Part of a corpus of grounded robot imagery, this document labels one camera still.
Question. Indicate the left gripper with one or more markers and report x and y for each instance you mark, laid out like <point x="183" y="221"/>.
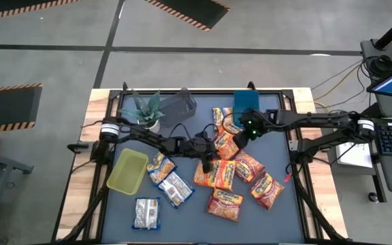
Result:
<point x="196" y="149"/>

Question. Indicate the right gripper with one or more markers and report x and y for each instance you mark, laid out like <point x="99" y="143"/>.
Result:
<point x="255" y="124"/>

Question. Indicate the orange chicken noodle pack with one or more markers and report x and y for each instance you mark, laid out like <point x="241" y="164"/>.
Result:
<point x="225" y="175"/>
<point x="231" y="126"/>
<point x="199" y="177"/>
<point x="226" y="144"/>

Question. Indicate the red roast beef noodle pack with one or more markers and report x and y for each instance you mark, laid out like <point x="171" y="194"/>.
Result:
<point x="225" y="204"/>
<point x="248" y="166"/>
<point x="266" y="190"/>

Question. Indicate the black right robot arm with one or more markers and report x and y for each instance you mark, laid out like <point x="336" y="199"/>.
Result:
<point x="318" y="119"/>

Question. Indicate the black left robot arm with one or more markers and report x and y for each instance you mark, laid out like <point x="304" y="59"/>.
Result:
<point x="148" y="136"/>

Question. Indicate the teal plastic bin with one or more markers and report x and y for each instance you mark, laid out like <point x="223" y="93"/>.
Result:
<point x="246" y="102"/>

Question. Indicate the grey translucent plastic bin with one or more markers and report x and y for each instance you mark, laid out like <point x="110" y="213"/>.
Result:
<point x="179" y="109"/>

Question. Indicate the grey-blue table mat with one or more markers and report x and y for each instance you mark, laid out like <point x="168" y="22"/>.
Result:
<point x="189" y="231"/>

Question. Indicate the yellow translucent plastic bin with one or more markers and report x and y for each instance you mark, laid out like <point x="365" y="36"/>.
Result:
<point x="128" y="171"/>

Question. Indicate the green plant in white pot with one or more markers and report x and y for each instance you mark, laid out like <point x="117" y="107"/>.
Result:
<point x="145" y="112"/>

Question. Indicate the white paper sheet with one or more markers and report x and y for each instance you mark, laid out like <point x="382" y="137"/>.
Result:
<point x="354" y="154"/>

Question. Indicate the black hazard-striped floor mat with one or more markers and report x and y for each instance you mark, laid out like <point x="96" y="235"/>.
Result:
<point x="9" y="107"/>
<point x="12" y="7"/>
<point x="189" y="12"/>

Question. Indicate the grey equipment box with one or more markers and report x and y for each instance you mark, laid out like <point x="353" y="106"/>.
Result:
<point x="369" y="47"/>

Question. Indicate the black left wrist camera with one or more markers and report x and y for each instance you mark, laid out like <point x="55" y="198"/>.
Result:
<point x="202" y="136"/>

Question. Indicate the black aluminium rig frame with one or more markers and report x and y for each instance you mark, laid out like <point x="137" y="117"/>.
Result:
<point x="209" y="91"/>

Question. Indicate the black clamp bracket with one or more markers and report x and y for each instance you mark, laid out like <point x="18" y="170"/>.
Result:
<point x="77" y="147"/>

